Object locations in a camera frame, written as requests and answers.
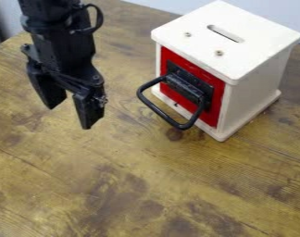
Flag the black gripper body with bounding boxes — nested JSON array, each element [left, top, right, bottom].
[[21, 30, 104, 94]]

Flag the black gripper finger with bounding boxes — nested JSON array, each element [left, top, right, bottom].
[[25, 64, 67, 109], [72, 90, 108, 130]]

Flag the black metal drawer handle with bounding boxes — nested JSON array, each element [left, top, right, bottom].
[[135, 59, 215, 131]]

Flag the red wooden drawer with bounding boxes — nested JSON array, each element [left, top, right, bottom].
[[159, 47, 224, 128]]

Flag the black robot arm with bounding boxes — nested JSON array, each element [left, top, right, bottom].
[[19, 0, 107, 130]]

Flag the white wooden cabinet box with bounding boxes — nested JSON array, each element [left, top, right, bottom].
[[151, 0, 300, 142]]

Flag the black cable loop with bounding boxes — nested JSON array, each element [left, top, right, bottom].
[[68, 3, 105, 35]]

